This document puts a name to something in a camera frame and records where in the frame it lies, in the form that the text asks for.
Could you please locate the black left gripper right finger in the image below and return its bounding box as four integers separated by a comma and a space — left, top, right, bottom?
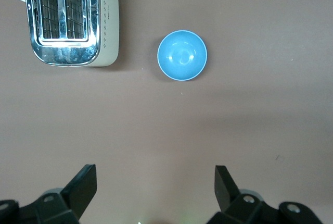
207, 165, 323, 224

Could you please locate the blue bowl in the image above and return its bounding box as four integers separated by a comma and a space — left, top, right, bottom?
157, 30, 208, 82

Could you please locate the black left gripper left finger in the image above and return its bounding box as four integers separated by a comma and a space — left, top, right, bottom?
0, 164, 98, 224

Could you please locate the brown table cover mat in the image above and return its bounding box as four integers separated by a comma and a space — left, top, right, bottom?
0, 0, 333, 224

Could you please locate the beige and chrome toaster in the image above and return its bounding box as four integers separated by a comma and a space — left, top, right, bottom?
23, 0, 120, 68

